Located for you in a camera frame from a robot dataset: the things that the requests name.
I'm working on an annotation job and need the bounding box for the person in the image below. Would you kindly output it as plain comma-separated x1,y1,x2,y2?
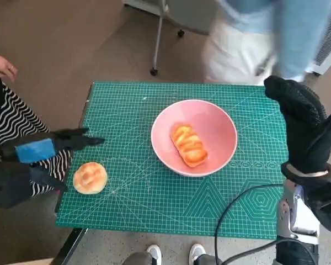
0,49,74,198
202,0,331,85

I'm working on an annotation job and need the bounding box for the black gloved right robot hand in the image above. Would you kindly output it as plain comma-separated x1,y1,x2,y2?
264,75,331,174

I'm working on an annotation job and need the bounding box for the round toy bread bun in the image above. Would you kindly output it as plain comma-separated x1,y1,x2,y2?
72,162,109,195

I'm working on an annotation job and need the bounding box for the grey leg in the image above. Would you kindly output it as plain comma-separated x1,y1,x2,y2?
194,253,223,265
121,251,155,265

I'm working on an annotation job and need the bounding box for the green cutting mat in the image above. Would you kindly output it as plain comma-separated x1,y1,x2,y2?
55,81,290,240

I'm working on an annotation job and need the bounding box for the pink bowl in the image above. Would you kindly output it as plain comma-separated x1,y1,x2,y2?
150,100,238,177

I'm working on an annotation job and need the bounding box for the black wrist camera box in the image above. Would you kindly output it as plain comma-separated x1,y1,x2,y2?
0,161,70,213
306,176,331,238

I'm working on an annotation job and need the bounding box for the white shoe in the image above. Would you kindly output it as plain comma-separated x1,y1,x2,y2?
145,243,163,265
189,242,207,265

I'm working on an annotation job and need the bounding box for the grey chair with casters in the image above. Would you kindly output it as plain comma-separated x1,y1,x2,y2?
150,0,212,77

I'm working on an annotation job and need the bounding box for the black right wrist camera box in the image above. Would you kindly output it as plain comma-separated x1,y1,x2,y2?
306,176,331,238

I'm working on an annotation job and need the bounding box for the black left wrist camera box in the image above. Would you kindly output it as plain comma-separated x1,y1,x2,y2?
0,161,70,213

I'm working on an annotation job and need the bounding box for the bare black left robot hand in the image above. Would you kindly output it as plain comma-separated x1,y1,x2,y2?
0,127,105,166

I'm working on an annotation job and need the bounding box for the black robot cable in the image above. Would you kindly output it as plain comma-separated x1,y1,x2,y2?
214,183,321,265

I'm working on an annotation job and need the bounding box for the large white mesh cabinet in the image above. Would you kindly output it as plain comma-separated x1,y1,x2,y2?
305,8,331,77

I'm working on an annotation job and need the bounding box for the long twisted toy bread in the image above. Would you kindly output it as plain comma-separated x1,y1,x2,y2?
169,123,210,168

